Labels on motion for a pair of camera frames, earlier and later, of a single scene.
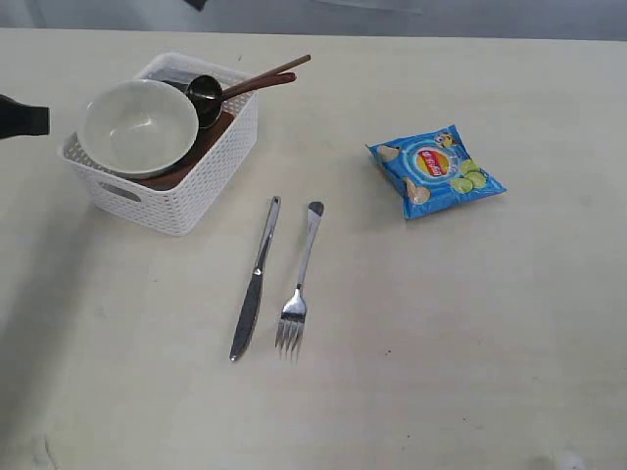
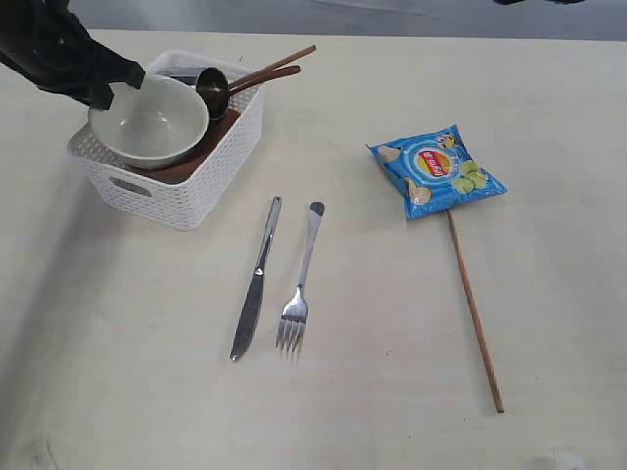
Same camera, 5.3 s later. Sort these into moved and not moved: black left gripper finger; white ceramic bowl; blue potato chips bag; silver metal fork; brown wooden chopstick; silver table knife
Moved: brown wooden chopstick; black left gripper finger; white ceramic bowl
Not moved: silver table knife; silver metal fork; blue potato chips bag
